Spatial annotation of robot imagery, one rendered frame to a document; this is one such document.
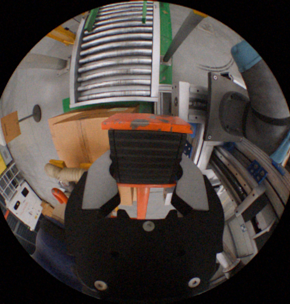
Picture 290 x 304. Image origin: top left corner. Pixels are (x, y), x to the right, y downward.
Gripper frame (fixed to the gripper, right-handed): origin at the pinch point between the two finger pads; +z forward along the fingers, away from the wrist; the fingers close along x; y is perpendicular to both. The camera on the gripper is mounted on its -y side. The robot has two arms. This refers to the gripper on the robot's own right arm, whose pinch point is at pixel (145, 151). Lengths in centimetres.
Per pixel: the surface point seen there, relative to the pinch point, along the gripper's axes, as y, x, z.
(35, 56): -85, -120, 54
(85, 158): 19.2, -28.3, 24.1
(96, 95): -11, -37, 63
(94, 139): 9.2, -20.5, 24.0
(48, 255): 20.3, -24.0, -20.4
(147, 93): -11, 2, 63
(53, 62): -79, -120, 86
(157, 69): -29, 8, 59
